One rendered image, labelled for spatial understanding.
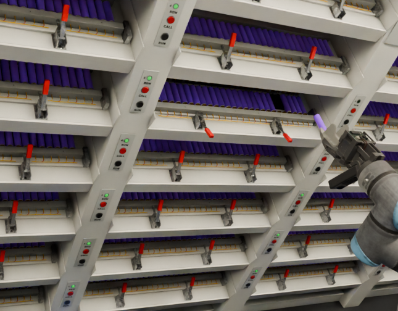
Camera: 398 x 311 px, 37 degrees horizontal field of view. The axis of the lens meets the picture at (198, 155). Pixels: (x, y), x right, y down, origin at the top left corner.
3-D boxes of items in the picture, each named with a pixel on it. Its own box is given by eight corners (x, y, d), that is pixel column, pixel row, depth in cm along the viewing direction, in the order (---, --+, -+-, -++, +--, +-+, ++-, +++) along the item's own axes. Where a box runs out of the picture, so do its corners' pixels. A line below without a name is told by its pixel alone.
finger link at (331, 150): (332, 136, 163) (352, 156, 157) (329, 142, 163) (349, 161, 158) (320, 136, 160) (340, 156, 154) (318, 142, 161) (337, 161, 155)
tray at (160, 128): (314, 147, 189) (332, 130, 182) (140, 138, 157) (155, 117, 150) (293, 97, 198) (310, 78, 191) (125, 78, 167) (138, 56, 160)
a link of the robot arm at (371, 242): (385, 279, 147) (413, 242, 141) (344, 255, 148) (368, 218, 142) (389, 258, 155) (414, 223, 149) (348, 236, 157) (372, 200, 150)
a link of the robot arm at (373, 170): (386, 198, 152) (359, 198, 147) (374, 186, 156) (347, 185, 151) (404, 170, 148) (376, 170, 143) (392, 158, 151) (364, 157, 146)
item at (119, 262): (243, 269, 219) (263, 253, 209) (86, 281, 188) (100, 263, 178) (228, 219, 229) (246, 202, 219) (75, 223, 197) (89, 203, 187)
